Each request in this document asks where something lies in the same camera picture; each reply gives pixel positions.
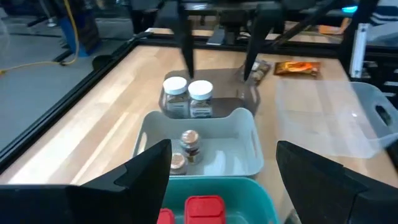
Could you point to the teal plastic bin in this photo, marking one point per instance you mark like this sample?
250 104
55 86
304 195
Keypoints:
248 199

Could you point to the aluminium rig post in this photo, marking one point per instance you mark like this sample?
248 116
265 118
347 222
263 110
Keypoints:
358 49

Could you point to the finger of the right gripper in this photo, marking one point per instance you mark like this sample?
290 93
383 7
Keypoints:
187 46
258 37

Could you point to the black frame clamp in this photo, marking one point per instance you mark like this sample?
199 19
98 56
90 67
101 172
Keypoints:
101 61

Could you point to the orange taco seasoning packet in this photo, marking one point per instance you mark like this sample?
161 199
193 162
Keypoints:
295 68

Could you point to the blue box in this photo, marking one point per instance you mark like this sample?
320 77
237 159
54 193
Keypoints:
66 37

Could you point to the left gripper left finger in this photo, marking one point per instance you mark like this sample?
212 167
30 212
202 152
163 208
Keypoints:
140 193

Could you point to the brown taco seasoning packet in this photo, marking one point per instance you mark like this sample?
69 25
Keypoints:
262 70

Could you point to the black table frame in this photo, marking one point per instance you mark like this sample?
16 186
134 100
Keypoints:
62 104

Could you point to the copper-lid small spice jar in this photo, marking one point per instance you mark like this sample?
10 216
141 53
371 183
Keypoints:
190 146
178 163

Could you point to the clear plastic bin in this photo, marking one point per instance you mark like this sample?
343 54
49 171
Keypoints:
326 124

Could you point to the dark red box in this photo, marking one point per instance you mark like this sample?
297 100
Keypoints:
205 210

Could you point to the black diagonal rig strut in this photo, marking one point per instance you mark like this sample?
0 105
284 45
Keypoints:
308 23

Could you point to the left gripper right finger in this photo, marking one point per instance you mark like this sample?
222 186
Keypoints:
311 193

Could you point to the white-lid spice jar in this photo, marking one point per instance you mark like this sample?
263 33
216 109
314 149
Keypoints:
200 98
175 96

